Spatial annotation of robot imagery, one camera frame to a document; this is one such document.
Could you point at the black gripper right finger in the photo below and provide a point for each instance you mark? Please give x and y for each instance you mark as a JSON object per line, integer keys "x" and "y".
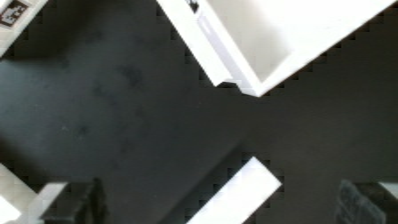
{"x": 367, "y": 203}

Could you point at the white U-shaped border wall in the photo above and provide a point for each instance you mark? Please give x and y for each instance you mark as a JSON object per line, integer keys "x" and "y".
{"x": 18, "y": 11}

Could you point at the white drawer cabinet frame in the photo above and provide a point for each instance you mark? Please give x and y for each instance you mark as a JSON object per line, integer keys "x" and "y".
{"x": 257, "y": 38}

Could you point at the white drawer box front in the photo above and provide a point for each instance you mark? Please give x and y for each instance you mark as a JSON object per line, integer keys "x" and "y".
{"x": 241, "y": 196}

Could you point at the white drawer box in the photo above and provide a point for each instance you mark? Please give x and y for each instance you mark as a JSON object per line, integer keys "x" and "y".
{"x": 241, "y": 196}
{"x": 24, "y": 204}

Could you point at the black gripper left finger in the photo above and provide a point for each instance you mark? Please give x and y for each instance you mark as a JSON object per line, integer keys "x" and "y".
{"x": 79, "y": 207}

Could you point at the white drawer box rear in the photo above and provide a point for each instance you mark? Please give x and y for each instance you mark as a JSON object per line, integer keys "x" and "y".
{"x": 24, "y": 204}

